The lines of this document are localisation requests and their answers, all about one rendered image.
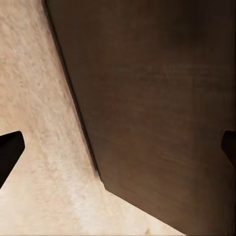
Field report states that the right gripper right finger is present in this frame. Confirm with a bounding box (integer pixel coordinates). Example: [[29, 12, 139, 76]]
[[221, 130, 236, 169]]

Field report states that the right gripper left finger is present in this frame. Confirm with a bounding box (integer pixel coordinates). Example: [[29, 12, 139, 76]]
[[0, 131, 25, 188]]

